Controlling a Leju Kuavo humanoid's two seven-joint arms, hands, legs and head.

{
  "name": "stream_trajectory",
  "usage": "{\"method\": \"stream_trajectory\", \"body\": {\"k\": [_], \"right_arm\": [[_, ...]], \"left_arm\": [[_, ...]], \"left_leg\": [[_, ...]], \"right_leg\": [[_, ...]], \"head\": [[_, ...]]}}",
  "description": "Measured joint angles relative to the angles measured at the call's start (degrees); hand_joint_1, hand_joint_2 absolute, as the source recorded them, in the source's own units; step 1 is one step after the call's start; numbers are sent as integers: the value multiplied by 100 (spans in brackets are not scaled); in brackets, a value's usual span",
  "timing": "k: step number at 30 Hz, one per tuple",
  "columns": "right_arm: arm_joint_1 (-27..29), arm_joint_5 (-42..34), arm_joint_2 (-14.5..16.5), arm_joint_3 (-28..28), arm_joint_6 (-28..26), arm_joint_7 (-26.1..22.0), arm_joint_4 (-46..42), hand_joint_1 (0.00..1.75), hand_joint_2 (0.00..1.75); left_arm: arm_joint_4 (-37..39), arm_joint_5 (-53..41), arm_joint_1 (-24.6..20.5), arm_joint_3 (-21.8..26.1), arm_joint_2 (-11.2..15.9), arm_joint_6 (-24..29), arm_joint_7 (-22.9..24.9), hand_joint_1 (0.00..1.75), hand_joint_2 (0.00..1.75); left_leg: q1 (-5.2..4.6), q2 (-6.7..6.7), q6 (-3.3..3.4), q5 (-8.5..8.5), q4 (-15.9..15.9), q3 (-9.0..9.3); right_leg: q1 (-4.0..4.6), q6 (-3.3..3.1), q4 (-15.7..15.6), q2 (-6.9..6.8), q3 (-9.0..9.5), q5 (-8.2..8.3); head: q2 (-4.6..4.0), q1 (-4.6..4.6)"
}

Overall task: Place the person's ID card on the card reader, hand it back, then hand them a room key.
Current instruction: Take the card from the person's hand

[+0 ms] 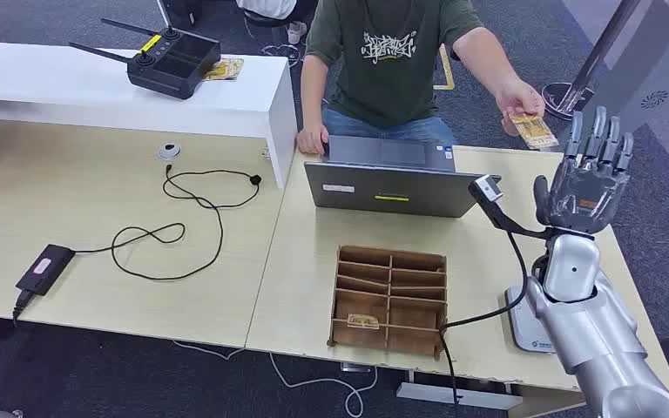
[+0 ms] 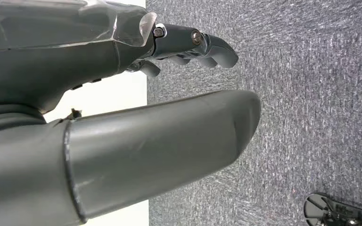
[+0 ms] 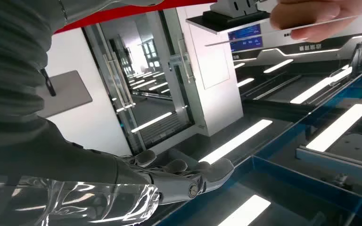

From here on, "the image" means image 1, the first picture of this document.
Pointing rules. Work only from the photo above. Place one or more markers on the chrome stanchion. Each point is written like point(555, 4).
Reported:
point(568, 101)

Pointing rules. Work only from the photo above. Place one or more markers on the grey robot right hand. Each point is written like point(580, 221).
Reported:
point(582, 196)

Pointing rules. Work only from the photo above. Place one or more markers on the white desk crossbeam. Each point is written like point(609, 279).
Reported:
point(473, 398)

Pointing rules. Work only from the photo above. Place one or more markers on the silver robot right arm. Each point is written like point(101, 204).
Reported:
point(594, 334)

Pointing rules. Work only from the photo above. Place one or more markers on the yellow patterned ID card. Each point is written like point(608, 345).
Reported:
point(536, 134)

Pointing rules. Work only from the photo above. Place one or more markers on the small metal bracket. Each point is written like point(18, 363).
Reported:
point(354, 367)

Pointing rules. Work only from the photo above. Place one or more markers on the grey kiosk stand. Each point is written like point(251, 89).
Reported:
point(657, 57)

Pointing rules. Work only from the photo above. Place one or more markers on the bystander person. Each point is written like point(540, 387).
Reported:
point(265, 7)

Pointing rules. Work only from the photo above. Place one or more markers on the worn yellow card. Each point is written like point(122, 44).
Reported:
point(226, 69)

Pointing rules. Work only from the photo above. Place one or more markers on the person's right forearm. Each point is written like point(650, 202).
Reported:
point(313, 92)

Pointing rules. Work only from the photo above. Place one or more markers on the grey card reader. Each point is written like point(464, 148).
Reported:
point(519, 326)

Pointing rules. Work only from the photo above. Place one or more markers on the person's right hand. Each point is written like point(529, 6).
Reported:
point(312, 140)

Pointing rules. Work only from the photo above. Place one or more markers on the person's left forearm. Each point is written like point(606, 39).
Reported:
point(481, 57)

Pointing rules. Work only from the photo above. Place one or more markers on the grey laptop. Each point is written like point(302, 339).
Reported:
point(392, 190)

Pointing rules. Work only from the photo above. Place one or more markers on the white shelf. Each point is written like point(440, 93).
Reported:
point(80, 86)

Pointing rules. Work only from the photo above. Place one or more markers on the black adapter box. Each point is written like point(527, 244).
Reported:
point(45, 269)

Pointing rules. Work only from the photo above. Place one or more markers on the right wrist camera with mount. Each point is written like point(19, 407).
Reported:
point(486, 189)

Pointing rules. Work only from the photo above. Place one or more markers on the room key card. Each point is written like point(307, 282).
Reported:
point(363, 322)

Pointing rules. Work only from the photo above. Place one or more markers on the black remote controller with antennas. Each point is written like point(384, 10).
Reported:
point(173, 63)

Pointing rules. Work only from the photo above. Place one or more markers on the person's left hand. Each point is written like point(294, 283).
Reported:
point(519, 101)

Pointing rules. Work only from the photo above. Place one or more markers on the wooden compartment box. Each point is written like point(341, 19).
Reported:
point(415, 311)

